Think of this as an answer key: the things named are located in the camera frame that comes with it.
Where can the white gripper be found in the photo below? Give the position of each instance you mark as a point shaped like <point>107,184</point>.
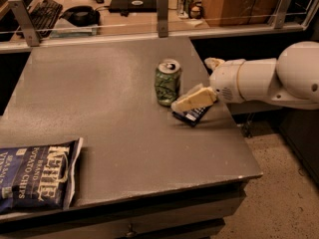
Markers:
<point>224,81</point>

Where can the green soda can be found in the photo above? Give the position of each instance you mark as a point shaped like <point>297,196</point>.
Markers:
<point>167,81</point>

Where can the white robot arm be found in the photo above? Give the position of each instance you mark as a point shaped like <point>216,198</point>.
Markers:
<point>291,80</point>

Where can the blue rxbar blueberry bar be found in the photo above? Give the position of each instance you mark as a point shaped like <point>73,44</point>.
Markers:
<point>192,117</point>

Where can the silver can on desk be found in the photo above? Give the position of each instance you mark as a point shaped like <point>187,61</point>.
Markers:
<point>182,8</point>

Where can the small round brown object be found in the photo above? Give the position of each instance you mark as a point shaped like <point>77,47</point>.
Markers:
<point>196,12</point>

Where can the brown cardboard box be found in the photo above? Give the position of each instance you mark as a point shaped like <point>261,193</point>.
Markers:
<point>220,13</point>

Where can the black laptop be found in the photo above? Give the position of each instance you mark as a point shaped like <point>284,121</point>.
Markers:
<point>133,6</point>

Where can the grey desk drawer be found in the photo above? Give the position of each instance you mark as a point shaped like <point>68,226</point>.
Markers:
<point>195,217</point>

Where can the black headphones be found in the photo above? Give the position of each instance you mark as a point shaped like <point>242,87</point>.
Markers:
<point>82,16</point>

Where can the black keyboard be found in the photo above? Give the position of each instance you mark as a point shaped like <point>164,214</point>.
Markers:
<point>44,16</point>

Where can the blue kettle chips bag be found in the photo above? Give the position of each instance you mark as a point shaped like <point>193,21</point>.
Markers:
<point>38,176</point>

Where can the grey metal bracket right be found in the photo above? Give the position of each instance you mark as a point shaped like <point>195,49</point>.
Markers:
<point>278,17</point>

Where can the grey metal bracket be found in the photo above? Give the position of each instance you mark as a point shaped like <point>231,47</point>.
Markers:
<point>162,16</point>
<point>20,11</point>
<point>278,17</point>

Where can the grey metal bracket middle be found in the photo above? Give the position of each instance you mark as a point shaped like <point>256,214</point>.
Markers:
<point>162,16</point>

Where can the grey metal bracket left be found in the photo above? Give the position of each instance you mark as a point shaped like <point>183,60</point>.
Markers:
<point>20,11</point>

